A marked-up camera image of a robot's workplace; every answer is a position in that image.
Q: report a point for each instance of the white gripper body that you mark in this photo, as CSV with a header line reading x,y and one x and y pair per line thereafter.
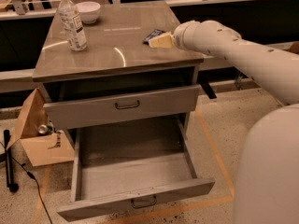
x,y
177,38

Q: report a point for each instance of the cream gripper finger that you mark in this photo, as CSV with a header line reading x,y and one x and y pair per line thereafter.
x,y
164,40

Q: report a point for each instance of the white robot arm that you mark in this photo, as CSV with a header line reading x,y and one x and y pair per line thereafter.
x,y
267,181

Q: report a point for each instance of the grey metal drawer cabinet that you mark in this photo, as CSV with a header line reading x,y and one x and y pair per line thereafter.
x,y
116,61

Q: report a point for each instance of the grey upper drawer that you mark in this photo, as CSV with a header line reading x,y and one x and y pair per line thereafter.
x,y
118,108

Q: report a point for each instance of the grey open lower drawer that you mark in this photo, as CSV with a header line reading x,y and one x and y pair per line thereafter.
x,y
132,165

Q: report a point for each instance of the white ceramic bowl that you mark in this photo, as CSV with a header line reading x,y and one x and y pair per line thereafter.
x,y
89,11

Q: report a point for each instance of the clear plastic water bottle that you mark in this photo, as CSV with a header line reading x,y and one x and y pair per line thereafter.
x,y
72,24

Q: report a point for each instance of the crushed metal can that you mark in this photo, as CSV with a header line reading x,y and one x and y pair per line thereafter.
x,y
45,129

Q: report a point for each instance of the brown cardboard box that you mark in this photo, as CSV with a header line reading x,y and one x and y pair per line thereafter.
x,y
40,149

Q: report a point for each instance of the black pole stand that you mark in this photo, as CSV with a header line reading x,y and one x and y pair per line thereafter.
x,y
7,158

